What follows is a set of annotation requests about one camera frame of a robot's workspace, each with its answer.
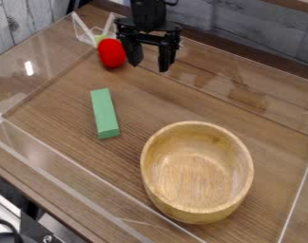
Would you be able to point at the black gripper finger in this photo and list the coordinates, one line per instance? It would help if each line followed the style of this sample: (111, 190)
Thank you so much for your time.
(133, 50)
(167, 56)

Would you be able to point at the red felt fruit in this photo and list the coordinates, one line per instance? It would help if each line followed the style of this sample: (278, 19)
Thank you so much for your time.
(111, 51)

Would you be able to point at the green rectangular block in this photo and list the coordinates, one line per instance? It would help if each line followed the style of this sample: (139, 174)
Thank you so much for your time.
(104, 110)

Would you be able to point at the black metal bracket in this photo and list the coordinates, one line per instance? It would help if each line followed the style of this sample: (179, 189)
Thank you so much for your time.
(33, 232)

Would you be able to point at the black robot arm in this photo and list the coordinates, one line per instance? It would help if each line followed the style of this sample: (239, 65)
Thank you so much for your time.
(148, 27)

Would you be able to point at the clear acrylic tray walls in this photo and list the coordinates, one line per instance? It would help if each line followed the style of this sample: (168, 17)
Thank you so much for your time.
(85, 179)

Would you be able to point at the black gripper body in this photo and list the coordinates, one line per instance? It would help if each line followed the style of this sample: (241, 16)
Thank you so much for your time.
(131, 34)

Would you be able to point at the wooden bowl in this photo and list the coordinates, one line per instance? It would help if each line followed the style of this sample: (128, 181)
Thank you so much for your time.
(197, 171)

